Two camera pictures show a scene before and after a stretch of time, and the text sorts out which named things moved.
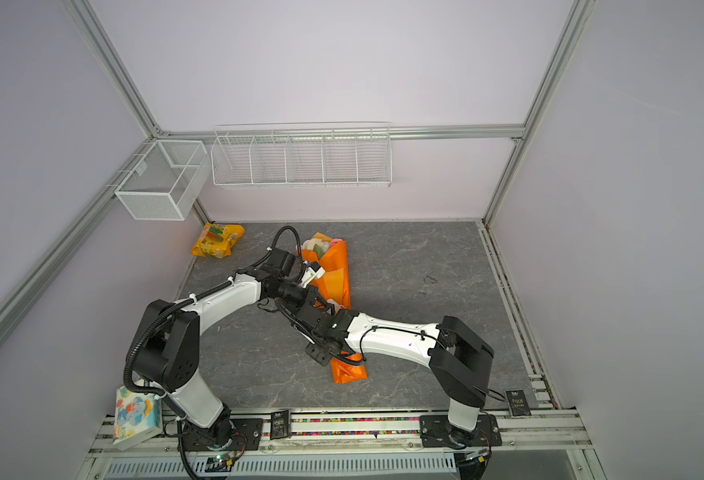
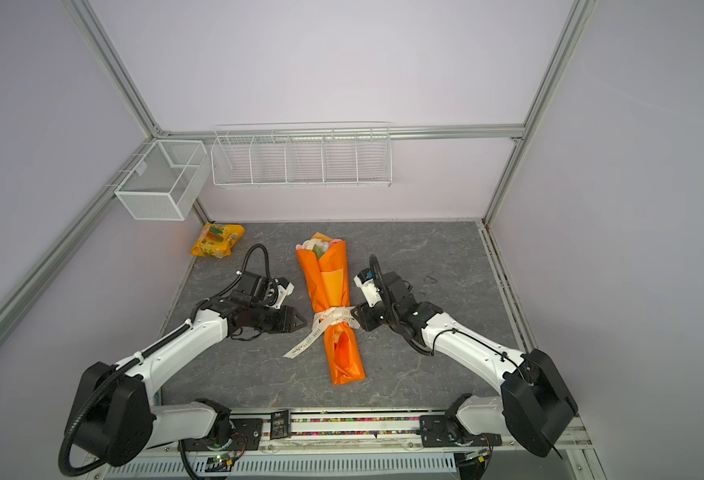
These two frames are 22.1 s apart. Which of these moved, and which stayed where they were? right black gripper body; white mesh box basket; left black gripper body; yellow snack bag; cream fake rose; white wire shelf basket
Moved: left black gripper body; right black gripper body
Stayed: white mesh box basket; white wire shelf basket; cream fake rose; yellow snack bag
